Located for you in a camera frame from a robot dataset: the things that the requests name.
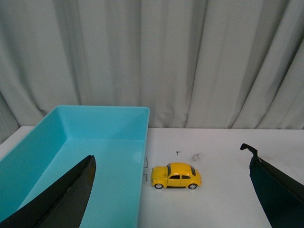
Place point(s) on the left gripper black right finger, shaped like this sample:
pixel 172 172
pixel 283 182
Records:
pixel 281 197

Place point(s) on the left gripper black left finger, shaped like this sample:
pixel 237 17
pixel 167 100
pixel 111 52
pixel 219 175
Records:
pixel 62 204

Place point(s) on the turquoise plastic bin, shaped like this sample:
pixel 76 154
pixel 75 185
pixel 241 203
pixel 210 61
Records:
pixel 115 136

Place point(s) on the yellow beetle toy car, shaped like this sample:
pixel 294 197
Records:
pixel 175 175

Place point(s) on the white curtain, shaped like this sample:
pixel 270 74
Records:
pixel 194 63

